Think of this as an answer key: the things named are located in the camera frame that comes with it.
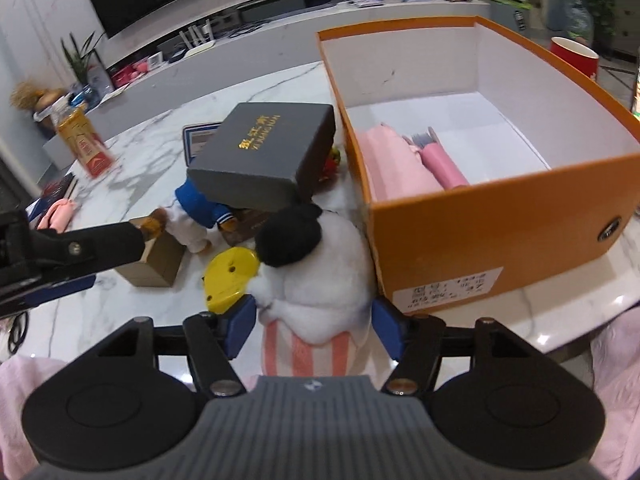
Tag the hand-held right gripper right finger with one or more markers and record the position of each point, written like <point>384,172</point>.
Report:
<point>387,330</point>

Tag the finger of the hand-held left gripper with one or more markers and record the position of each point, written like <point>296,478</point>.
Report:
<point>100,246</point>

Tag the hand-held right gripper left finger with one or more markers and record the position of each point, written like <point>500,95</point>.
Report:
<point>240,325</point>

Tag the yellow round disc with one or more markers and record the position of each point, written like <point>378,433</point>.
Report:
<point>227,275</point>

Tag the small brown cardboard box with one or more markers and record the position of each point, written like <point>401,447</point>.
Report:
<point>250,225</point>
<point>155,265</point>

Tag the white plush toy black hat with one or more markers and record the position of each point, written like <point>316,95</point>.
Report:
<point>310,270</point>

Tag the teddy bear blue white outfit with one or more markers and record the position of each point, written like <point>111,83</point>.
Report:
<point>192,212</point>

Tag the wooden-rimmed storage box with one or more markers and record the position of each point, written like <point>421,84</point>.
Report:
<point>475,230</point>

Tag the small pink toy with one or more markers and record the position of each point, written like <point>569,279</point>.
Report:
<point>57,215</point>

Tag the tea bottle yellow label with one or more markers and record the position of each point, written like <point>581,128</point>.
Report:
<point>82,145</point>

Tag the blue flat box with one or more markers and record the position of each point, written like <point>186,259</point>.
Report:
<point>195,140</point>

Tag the brown fluffy toy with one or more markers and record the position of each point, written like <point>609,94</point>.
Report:
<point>35,94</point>

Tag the white television cabinet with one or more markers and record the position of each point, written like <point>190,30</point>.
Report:
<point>165,95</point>

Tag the pink cloth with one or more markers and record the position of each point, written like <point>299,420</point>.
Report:
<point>390,165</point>

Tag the pink hair trimmer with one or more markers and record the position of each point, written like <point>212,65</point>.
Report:
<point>445,170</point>

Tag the dark grey gift box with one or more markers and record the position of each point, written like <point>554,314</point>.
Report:
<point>260,155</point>

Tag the pink red packets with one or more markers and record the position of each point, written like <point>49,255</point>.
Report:
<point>127,72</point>

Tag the small red green toy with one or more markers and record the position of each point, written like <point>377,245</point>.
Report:
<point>331,162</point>

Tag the slim green potted plant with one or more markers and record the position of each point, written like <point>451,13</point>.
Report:
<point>82,60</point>

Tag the white router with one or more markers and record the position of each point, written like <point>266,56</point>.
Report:
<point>200,40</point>

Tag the person's pink clothing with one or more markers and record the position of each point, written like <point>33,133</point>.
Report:
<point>617,360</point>

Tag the red cup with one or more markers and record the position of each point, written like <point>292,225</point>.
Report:
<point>572,60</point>

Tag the grey trash bin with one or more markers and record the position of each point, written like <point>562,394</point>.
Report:
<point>507,12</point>

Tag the clear water jug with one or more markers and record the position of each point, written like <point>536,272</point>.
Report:
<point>581,22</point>

